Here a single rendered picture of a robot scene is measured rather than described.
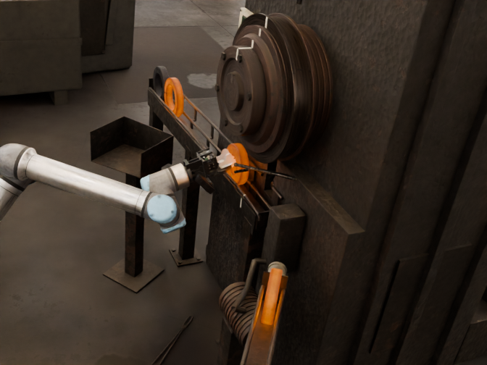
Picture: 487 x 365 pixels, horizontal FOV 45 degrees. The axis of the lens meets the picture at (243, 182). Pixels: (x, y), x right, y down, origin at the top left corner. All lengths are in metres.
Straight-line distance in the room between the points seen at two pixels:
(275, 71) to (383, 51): 0.33
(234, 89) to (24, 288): 1.42
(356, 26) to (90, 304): 1.64
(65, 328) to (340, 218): 1.31
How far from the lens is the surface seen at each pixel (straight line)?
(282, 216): 1.84
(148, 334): 2.53
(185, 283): 2.75
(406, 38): 1.52
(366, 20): 1.65
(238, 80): 1.81
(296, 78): 1.70
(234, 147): 2.16
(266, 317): 1.64
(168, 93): 2.88
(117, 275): 2.78
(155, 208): 1.91
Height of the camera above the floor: 1.83
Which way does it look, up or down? 31 degrees down
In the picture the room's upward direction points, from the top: 7 degrees clockwise
